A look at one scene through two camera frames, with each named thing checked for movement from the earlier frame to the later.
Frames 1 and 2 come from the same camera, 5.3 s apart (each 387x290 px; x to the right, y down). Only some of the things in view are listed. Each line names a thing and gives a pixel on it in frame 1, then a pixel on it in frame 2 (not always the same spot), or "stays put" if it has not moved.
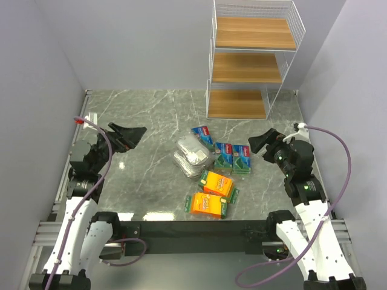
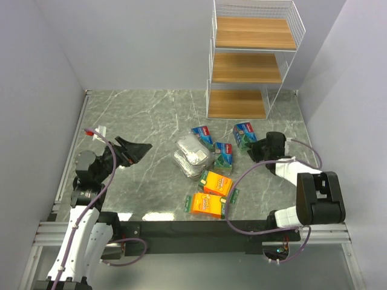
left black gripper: (118, 139) → (124, 153)
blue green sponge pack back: (203, 133) stays put
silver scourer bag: (190, 169) stays put
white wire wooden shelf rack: (252, 45) stays put
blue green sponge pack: (241, 159) → (243, 133)
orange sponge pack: (207, 205) stays put
